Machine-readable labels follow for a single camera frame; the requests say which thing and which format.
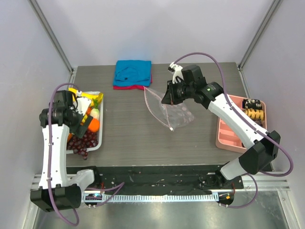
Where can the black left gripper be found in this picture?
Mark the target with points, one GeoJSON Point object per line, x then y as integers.
{"type": "Point", "coordinates": [81, 129]}

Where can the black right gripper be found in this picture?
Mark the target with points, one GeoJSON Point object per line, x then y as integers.
{"type": "Point", "coordinates": [168, 93]}

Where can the clear pink-dotted zip bag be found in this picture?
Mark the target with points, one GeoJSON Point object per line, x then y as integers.
{"type": "Point", "coordinates": [170, 116]}

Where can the orange carrot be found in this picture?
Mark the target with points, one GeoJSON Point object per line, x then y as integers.
{"type": "Point", "coordinates": [88, 111]}

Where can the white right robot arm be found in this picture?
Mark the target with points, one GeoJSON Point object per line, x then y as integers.
{"type": "Point", "coordinates": [262, 146]}

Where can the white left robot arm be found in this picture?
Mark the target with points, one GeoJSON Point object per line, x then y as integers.
{"type": "Point", "coordinates": [55, 189]}

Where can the orange fruit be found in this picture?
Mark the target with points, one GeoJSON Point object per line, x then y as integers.
{"type": "Point", "coordinates": [94, 125]}

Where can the dark red grape bunch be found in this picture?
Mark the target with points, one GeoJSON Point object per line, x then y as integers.
{"type": "Point", "coordinates": [81, 146]}

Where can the white green radish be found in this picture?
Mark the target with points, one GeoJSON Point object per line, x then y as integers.
{"type": "Point", "coordinates": [95, 113]}

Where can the white fruit basket tray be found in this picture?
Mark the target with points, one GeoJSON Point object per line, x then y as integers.
{"type": "Point", "coordinates": [94, 104]}

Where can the folded red cloth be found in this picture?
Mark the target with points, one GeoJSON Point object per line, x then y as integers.
{"type": "Point", "coordinates": [131, 87]}

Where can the folded blue cloth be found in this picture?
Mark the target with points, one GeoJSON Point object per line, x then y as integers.
{"type": "Point", "coordinates": [132, 72]}

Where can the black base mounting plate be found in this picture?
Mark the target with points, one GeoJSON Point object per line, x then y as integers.
{"type": "Point", "coordinates": [164, 180]}

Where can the dark patterned rolled sock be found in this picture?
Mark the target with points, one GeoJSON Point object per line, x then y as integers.
{"type": "Point", "coordinates": [259, 122]}

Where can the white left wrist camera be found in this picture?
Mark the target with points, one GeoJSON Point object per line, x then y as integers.
{"type": "Point", "coordinates": [81, 105]}

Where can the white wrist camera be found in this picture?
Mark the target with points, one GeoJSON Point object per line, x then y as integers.
{"type": "Point", "coordinates": [81, 105]}
{"type": "Point", "coordinates": [176, 71]}

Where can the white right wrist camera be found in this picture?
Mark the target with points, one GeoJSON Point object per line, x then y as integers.
{"type": "Point", "coordinates": [176, 71]}

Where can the white slotted cable duct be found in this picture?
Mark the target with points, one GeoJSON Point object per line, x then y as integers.
{"type": "Point", "coordinates": [92, 198]}

